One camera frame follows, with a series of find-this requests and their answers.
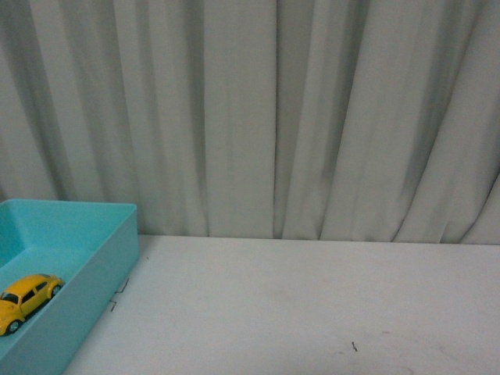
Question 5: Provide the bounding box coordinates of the yellow beetle toy car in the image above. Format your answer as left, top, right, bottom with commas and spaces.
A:
1, 273, 65, 336

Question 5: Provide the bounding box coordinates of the grey pleated curtain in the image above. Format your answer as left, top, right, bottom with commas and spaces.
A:
1, 1, 499, 245

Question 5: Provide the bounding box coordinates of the turquoise plastic storage bin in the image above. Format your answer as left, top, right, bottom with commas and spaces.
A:
1, 199, 139, 374

